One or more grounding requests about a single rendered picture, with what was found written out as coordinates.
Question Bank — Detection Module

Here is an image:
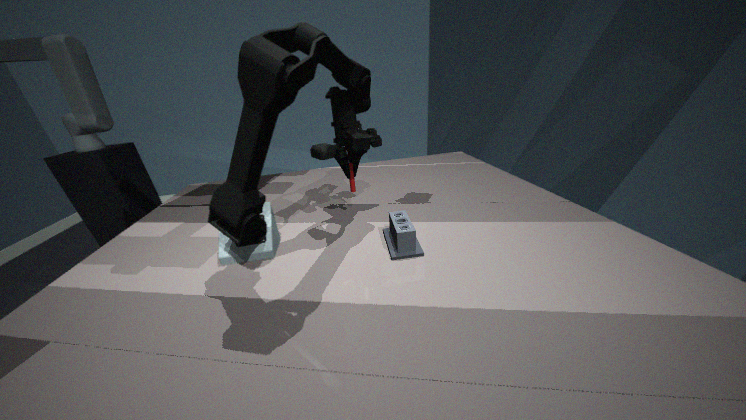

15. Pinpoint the red peg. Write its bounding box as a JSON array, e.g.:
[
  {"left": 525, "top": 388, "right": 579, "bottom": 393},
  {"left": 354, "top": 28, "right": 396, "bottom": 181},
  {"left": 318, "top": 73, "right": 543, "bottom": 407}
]
[{"left": 349, "top": 163, "right": 356, "bottom": 192}]

